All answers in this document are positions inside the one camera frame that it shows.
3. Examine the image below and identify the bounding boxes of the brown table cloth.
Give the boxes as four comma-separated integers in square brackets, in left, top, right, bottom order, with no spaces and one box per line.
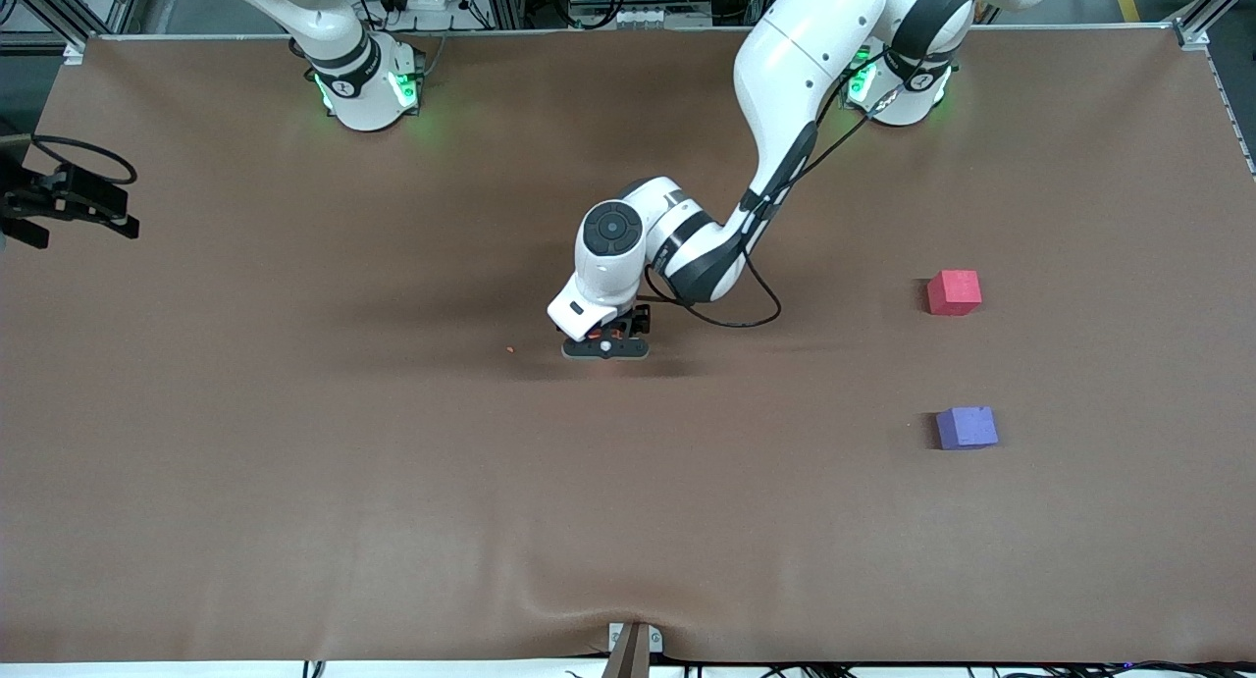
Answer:
[0,26,1256,664]

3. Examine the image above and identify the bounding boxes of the aluminium diagonal strut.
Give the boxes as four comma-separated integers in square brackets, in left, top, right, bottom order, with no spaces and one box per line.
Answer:
[10,0,148,49]

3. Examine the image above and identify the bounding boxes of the white connector block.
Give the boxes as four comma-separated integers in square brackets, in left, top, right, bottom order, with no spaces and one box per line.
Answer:
[610,6,714,28]

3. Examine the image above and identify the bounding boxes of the red foam block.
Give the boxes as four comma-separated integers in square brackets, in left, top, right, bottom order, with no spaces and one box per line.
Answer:
[926,269,982,317]

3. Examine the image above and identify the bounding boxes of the purple foam block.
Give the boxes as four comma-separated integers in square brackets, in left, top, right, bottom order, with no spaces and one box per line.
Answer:
[935,406,1000,451]

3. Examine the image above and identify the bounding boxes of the aluminium corner strut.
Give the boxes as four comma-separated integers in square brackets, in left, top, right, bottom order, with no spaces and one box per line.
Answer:
[1173,0,1256,51]

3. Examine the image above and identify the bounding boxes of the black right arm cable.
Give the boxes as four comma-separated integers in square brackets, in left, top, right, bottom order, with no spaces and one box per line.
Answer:
[31,134,139,186]

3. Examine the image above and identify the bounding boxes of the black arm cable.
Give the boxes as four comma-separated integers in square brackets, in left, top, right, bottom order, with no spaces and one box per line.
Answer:
[638,50,918,330]
[31,134,139,186]

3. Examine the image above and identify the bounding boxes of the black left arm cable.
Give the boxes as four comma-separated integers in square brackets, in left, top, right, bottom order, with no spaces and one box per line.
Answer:
[638,50,918,330]

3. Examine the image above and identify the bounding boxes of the metal table clamp bracket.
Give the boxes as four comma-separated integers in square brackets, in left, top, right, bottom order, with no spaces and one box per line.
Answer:
[601,622,664,678]

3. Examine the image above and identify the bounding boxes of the aluminium table edge rail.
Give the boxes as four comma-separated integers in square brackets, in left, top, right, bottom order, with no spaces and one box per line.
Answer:
[1202,48,1256,179]

